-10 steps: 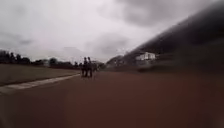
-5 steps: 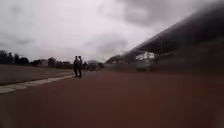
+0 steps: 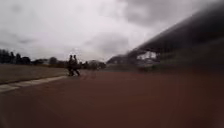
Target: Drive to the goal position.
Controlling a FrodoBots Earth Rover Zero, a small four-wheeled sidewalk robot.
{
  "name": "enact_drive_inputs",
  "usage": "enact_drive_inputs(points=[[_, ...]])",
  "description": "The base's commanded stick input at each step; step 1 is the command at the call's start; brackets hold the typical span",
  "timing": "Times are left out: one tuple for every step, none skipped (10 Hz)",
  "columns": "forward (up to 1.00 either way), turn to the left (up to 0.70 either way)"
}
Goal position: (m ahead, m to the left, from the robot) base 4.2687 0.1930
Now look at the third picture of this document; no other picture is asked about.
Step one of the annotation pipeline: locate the red running track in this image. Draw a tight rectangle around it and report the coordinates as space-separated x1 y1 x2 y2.
0 69 224 128

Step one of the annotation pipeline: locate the group of people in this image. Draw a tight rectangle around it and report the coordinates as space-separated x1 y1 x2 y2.
67 54 81 77

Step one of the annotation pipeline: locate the row of trees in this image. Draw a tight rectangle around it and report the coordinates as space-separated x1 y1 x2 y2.
0 48 108 71

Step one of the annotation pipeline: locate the pale concrete kerb strip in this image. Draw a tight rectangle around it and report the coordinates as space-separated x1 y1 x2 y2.
0 75 69 94

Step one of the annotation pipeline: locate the dry grass field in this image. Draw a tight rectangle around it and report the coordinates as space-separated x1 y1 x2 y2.
0 63 71 85

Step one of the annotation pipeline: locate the dark grandstand building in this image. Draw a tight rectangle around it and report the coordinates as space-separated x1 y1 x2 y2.
106 1 224 73

